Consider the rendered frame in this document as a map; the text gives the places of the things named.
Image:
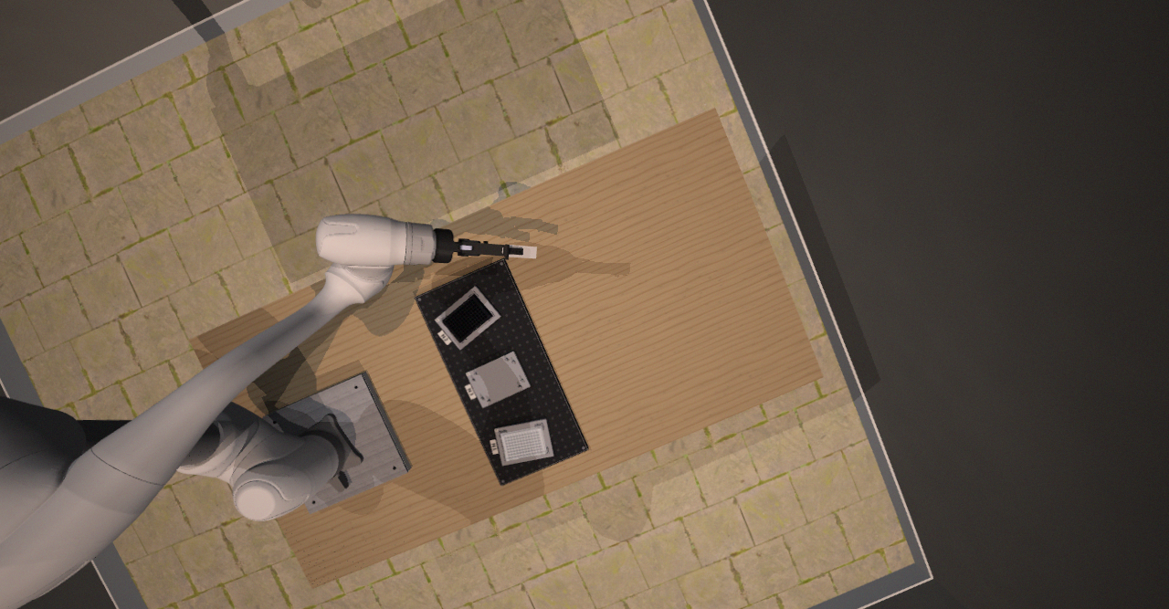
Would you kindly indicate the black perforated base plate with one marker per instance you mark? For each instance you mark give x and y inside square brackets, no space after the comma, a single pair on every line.
[513,331]

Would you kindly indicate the black well plate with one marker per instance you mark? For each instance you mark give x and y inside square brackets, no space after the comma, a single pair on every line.
[469,309]

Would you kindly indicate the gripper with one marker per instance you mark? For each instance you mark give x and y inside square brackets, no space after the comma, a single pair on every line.
[446,247]

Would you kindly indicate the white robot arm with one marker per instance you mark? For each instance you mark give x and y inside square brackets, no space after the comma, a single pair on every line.
[59,509]

